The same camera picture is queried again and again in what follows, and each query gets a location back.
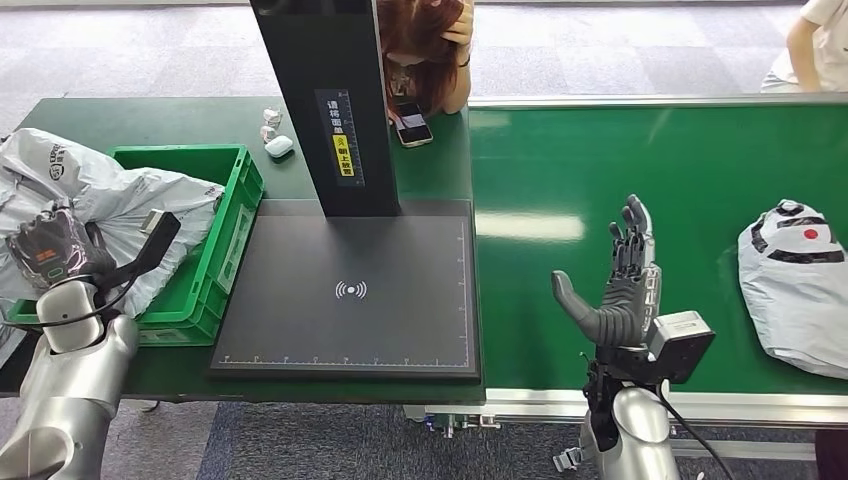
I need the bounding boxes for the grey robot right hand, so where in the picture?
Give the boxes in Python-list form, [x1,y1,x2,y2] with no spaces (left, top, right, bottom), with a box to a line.
[551,193,664,349]

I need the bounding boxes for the person's left hand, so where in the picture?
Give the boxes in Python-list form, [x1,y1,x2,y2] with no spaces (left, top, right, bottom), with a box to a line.
[442,0,476,46]

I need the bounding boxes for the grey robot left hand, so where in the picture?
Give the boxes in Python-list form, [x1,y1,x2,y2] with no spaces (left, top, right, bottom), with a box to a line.
[5,205,118,290]

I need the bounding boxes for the grey express polybag package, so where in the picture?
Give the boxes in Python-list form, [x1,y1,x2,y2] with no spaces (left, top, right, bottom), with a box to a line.
[0,127,227,321]

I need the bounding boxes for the green conveyor belt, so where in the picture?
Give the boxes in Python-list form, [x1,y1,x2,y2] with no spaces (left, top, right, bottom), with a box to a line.
[468,104,848,397]

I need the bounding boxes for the black inbound scanner machine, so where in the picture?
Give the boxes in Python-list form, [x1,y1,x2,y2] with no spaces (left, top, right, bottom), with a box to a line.
[206,0,482,382]

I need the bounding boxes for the silver conveyor lower beam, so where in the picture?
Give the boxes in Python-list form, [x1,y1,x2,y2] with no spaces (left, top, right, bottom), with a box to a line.
[669,438,817,462]

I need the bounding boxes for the dark box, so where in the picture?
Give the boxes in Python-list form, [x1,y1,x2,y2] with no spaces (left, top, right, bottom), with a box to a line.
[814,430,848,480]

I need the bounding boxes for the smartphone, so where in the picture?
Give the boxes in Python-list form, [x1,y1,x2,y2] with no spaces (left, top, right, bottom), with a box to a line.
[390,101,435,149]

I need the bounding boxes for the person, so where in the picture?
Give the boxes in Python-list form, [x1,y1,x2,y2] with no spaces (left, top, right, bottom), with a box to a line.
[760,0,848,94]
[376,0,477,127]

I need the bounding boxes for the clear plastic bag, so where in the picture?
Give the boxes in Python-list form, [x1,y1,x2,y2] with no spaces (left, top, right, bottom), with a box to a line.
[0,317,28,369]

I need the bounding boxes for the green plastic crate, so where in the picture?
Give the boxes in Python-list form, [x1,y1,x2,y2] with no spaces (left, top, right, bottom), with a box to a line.
[7,144,266,348]

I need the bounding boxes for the grey polybag with black tape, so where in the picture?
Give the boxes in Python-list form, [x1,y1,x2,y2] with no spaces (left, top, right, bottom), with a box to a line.
[737,198,848,381]

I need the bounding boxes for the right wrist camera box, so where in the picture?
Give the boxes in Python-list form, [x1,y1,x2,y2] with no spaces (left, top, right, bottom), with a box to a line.
[645,309,717,386]

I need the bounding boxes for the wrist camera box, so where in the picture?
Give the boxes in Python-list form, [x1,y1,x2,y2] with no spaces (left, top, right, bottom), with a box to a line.
[645,309,717,386]
[105,209,182,289]

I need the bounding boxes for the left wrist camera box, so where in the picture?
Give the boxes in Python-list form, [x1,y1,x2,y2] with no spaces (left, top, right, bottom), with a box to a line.
[105,209,182,289]

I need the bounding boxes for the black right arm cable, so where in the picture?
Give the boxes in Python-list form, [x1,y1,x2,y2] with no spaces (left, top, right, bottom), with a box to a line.
[655,378,737,480]

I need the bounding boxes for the metal conveyor bracket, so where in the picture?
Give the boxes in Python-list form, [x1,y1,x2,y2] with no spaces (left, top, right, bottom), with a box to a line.
[553,447,588,473]
[423,410,503,440]

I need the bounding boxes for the silver conveyor side rail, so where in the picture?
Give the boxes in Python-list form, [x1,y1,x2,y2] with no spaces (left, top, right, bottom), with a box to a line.
[467,93,848,111]
[404,387,848,429]

